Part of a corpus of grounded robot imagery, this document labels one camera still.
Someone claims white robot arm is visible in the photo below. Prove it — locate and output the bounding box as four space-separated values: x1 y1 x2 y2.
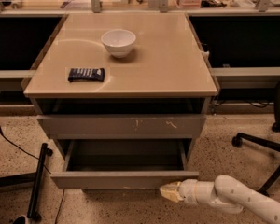
160 175 280 224

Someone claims dark blue snack packet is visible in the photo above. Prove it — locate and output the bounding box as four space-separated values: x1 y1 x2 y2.
68 68 105 82

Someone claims black floor cable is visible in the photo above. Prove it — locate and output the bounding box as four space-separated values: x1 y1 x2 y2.
0 115 65 224

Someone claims grey drawer cabinet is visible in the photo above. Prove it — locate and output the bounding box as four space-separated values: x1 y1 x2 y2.
21 12 221 191

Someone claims black office chair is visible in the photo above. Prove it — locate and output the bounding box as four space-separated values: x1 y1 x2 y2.
231 81 280 195

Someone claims white ceramic bowl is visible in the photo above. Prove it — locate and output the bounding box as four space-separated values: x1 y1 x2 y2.
101 29 136 58

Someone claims grey upper drawer front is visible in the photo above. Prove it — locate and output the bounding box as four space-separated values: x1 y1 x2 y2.
37 114 206 139

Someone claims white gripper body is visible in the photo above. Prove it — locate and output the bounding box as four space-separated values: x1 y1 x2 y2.
178 179 198 205

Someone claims grey drawer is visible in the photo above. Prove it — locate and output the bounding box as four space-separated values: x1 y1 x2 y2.
37 114 206 139
51 139 198 190

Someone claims black rolling stand base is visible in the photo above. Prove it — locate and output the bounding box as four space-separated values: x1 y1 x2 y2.
0 143 53 224

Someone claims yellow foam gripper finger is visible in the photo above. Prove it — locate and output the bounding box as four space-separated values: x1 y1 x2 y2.
160 181 184 203

